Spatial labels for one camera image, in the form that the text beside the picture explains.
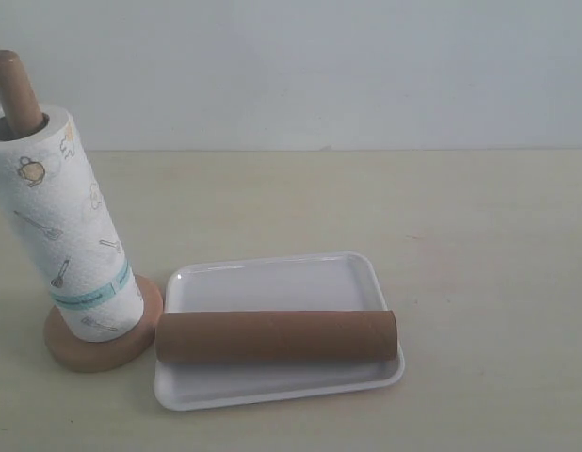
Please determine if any brown cardboard tube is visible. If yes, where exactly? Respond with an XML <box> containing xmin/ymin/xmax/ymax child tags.
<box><xmin>155</xmin><ymin>311</ymin><xmax>398</xmax><ymax>364</ymax></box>

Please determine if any printed white paper towel roll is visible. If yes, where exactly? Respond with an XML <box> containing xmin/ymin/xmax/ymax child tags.
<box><xmin>0</xmin><ymin>105</ymin><xmax>144</xmax><ymax>343</ymax></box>

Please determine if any wooden paper towel holder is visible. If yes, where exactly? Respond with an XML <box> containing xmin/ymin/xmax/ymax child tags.
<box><xmin>0</xmin><ymin>50</ymin><xmax>163</xmax><ymax>372</ymax></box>

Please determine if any white rectangular plastic tray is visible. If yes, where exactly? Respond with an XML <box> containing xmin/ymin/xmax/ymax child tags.
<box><xmin>154</xmin><ymin>251</ymin><xmax>405</xmax><ymax>412</ymax></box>

